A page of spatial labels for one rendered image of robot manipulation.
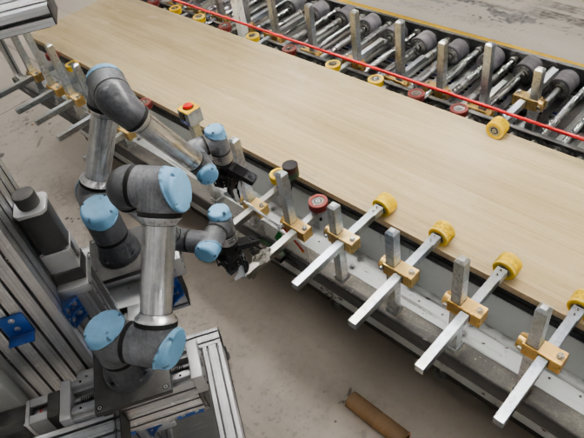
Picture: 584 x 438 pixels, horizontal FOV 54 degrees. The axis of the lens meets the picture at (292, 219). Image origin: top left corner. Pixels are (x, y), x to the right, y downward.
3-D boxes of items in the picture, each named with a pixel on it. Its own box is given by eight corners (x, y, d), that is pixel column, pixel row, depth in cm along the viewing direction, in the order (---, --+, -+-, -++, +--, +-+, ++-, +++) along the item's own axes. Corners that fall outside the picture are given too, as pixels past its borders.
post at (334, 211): (344, 295, 230) (333, 209, 196) (337, 290, 232) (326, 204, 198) (349, 288, 232) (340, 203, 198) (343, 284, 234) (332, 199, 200)
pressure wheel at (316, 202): (321, 229, 233) (318, 209, 225) (307, 221, 237) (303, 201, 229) (334, 218, 236) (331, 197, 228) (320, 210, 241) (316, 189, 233)
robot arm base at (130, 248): (100, 274, 199) (89, 255, 192) (98, 244, 210) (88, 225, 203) (142, 261, 201) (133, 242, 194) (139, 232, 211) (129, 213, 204)
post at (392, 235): (395, 323, 214) (393, 235, 181) (388, 318, 216) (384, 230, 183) (401, 317, 216) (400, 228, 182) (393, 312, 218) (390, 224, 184)
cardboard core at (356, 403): (399, 443, 239) (344, 401, 256) (399, 452, 245) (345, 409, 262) (410, 429, 243) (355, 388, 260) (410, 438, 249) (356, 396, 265)
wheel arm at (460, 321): (423, 376, 167) (424, 369, 165) (413, 369, 169) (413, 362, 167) (512, 269, 189) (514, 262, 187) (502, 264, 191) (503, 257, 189)
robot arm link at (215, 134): (198, 127, 209) (220, 118, 211) (205, 150, 217) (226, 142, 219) (205, 137, 204) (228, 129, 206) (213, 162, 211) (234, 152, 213)
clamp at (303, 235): (304, 242, 226) (302, 234, 222) (280, 228, 233) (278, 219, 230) (314, 234, 228) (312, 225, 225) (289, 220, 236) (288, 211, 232)
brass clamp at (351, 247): (351, 255, 204) (350, 246, 201) (322, 239, 212) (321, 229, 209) (361, 245, 207) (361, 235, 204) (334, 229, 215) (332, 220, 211)
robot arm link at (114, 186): (80, 192, 149) (160, 258, 192) (117, 195, 145) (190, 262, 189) (94, 153, 153) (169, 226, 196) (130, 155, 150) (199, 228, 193)
